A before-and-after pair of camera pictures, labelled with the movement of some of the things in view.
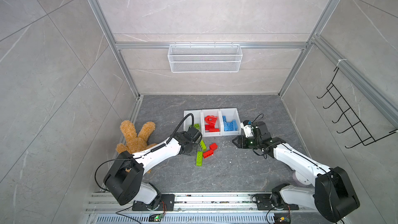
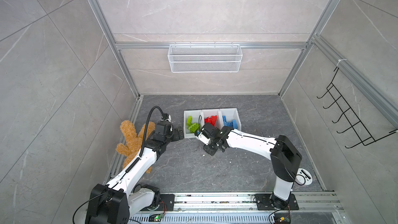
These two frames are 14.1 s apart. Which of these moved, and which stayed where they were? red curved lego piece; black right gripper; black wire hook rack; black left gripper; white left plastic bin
Moved: black left gripper; black right gripper
Stayed: black wire hook rack; white left plastic bin; red curved lego piece
